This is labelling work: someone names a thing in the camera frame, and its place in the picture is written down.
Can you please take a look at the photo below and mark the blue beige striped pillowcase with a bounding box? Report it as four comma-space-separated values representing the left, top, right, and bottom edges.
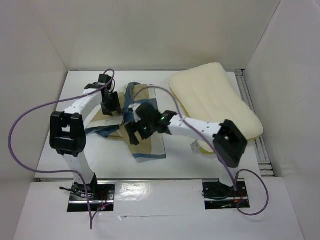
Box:
86, 82, 167, 162

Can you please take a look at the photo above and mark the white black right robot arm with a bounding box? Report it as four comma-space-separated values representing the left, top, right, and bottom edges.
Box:
125, 102, 248, 196

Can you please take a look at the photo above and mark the white pillow care label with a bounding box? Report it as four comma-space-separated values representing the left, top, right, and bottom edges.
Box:
189, 140, 201, 153

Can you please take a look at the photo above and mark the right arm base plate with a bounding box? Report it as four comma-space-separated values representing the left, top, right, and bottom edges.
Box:
201, 180, 250, 210

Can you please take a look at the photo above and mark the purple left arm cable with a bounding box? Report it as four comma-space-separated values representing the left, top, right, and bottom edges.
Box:
7, 68, 116, 230

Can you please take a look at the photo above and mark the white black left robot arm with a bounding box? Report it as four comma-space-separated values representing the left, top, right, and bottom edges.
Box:
49, 73, 122, 200

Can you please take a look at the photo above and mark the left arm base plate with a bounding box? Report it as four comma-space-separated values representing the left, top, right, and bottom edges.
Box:
59, 181, 116, 213

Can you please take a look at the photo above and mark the cream yellow-edged pillow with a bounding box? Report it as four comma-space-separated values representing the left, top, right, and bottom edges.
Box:
168, 62, 264, 141

